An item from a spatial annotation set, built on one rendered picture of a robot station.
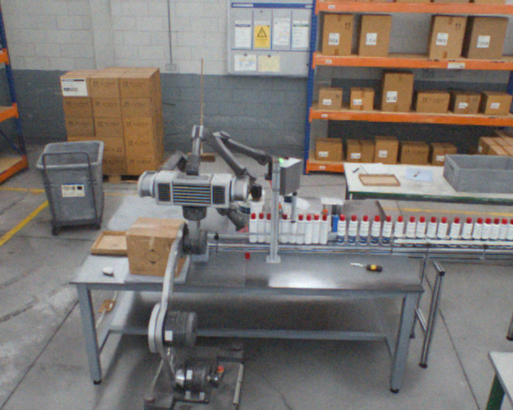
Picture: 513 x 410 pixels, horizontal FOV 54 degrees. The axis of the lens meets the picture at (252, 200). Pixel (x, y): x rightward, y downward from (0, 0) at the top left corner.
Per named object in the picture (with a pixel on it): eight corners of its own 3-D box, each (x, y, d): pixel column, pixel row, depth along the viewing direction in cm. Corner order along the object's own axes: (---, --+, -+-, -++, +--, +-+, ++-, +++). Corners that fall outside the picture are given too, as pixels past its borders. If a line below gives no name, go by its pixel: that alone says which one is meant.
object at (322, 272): (378, 202, 414) (378, 200, 413) (424, 293, 293) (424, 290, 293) (125, 197, 418) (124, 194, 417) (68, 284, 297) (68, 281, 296)
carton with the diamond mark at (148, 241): (187, 257, 320) (185, 220, 309) (177, 277, 298) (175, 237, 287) (142, 254, 323) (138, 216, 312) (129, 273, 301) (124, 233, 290)
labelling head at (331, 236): (337, 232, 348) (340, 198, 338) (339, 241, 336) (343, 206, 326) (317, 231, 348) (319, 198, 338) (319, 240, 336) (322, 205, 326)
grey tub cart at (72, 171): (56, 207, 590) (43, 128, 551) (111, 203, 603) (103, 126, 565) (45, 242, 511) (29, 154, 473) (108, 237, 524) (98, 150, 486)
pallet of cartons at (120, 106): (169, 163, 737) (164, 67, 681) (160, 184, 661) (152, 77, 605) (88, 163, 737) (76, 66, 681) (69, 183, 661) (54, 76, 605)
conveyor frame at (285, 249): (388, 246, 340) (388, 240, 338) (391, 255, 330) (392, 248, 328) (146, 241, 343) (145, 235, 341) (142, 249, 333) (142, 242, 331)
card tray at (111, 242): (145, 236, 350) (145, 231, 349) (137, 255, 326) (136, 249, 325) (103, 235, 351) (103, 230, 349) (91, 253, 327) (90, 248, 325)
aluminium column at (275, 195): (276, 257, 325) (280, 159, 299) (277, 260, 321) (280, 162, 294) (269, 257, 325) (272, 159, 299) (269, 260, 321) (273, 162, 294)
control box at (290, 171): (300, 188, 314) (301, 159, 306) (285, 197, 302) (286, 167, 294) (286, 185, 320) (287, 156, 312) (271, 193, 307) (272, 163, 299)
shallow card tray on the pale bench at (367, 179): (393, 177, 471) (394, 173, 469) (401, 186, 449) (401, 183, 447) (357, 176, 471) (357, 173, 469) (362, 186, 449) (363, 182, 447)
